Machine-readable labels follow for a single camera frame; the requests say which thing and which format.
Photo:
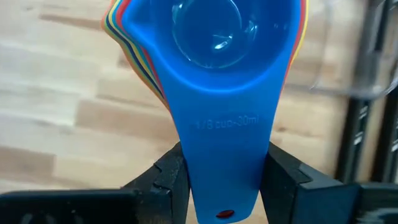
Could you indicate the black aluminium table frame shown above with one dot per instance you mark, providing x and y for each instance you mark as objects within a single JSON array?
[{"x": 354, "y": 140}]

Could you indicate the clear plastic basket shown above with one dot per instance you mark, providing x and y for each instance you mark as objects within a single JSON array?
[{"x": 367, "y": 91}]

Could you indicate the blue rainbow-edged toy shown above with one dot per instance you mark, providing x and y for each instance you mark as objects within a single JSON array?
[{"x": 137, "y": 62}]

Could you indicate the orange measuring cup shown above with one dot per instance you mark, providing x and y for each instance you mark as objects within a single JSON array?
[{"x": 133, "y": 62}]

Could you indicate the blue and yellow measuring cup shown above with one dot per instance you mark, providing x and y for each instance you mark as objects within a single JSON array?
[{"x": 141, "y": 62}]

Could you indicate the small bright blue measuring cup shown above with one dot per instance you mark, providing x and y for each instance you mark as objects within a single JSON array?
[{"x": 224, "y": 140}]

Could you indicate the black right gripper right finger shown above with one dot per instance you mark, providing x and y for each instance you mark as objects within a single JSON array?
[{"x": 292, "y": 196}]

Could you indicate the green measuring cup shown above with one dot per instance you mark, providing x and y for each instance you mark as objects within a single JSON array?
[{"x": 135, "y": 62}]

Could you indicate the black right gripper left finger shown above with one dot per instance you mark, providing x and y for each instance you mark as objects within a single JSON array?
[{"x": 161, "y": 193}]

